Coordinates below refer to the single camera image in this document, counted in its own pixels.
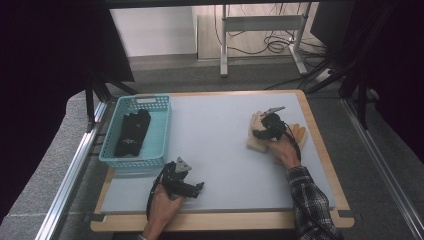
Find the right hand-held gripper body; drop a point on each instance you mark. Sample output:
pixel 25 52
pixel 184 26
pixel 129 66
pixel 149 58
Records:
pixel 275 125

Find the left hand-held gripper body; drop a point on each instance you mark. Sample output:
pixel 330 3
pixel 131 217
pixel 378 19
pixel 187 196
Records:
pixel 173 178

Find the beige knit glove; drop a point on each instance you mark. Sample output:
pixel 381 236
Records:
pixel 255 145
pixel 301 133

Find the teal plastic basket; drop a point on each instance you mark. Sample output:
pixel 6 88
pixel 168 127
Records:
pixel 158 133

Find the person's right hand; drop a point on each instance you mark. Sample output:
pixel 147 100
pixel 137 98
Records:
pixel 283 150

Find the person's left hand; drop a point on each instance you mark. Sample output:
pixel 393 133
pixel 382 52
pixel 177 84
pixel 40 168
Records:
pixel 161 206

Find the grey foam mat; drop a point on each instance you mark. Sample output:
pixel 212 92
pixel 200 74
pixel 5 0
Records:
pixel 216 150

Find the white power strip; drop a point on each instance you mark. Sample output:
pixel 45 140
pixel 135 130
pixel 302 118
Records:
pixel 322 76

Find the black metal stand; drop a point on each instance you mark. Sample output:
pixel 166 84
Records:
pixel 362 106
pixel 89 106

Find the dark curtain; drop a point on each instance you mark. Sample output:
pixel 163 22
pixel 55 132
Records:
pixel 40 83
pixel 400 66

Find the white metal desk frame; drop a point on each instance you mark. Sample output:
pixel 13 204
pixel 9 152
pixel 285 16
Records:
pixel 260 23

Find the aluminium rail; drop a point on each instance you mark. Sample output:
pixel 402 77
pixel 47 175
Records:
pixel 66 173
pixel 383 170

